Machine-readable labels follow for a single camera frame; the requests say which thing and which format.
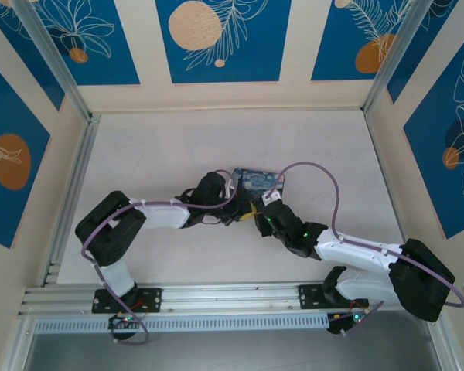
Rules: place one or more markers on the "aluminium side rail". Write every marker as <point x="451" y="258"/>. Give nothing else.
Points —
<point x="86" y="154"/>

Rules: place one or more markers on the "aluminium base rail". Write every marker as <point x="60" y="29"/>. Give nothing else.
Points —
<point x="232" y="297"/>

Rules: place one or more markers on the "aluminium frame post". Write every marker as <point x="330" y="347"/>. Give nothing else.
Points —
<point x="402" y="50"/>
<point x="54" y="58"/>

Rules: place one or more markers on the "grey metal sheet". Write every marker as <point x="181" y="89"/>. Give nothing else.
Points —
<point x="232" y="353"/>

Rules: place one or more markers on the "blue floral wall poster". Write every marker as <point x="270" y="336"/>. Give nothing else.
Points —
<point x="7" y="116"/>
<point x="112" y="46"/>
<point x="255" y="38"/>
<point x="35" y="58"/>
<point x="429" y="174"/>
<point x="460" y="15"/>
<point x="332" y="38"/>

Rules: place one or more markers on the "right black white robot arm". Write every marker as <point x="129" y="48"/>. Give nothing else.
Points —
<point x="421" y="278"/>

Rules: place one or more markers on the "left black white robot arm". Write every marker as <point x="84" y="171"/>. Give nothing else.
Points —
<point x="108" y="228"/>

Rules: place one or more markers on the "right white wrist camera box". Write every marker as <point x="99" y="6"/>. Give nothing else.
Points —
<point x="271" y="198"/>

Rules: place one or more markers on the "starry night print box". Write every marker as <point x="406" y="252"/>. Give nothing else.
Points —
<point x="255" y="181"/>

